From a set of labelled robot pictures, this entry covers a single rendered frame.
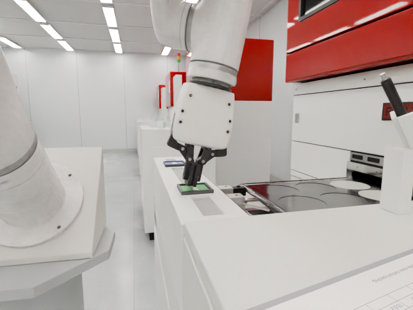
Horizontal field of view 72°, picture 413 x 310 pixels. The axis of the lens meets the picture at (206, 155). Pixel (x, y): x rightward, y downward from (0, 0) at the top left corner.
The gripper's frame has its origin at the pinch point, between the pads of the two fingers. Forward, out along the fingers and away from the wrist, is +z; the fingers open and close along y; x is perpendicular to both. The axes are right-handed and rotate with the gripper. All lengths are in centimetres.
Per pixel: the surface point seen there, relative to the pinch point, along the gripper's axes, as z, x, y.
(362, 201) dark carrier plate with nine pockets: 0.6, -3.3, -40.6
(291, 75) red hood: -36, -60, -47
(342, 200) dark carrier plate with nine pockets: 1.4, -4.8, -36.7
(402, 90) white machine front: -28, -13, -53
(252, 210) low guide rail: 9.8, -16.9, -21.6
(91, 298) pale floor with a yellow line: 105, -120, 16
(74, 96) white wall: -19, -796, 170
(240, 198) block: 5.7, -10.2, -14.6
